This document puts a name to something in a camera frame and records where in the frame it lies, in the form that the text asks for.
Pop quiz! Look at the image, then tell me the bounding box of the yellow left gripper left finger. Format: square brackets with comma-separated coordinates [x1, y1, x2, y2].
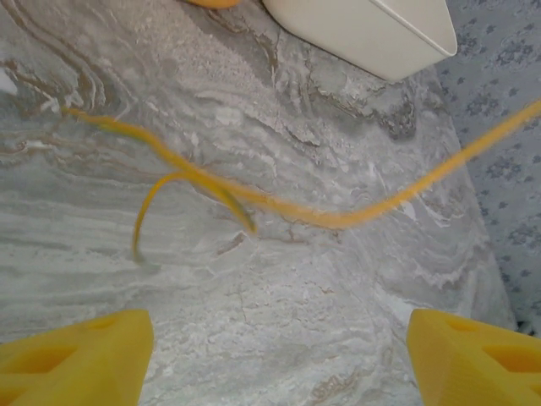
[0, 308, 155, 406]

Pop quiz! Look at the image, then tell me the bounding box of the orange plastic tray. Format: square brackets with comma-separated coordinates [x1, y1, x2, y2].
[181, 0, 244, 10]

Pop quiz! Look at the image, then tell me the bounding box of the white plastic tray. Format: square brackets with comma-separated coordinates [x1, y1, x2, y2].
[258, 0, 459, 82]

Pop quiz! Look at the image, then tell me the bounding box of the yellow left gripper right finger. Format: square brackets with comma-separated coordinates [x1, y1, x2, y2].
[406, 307, 541, 406]

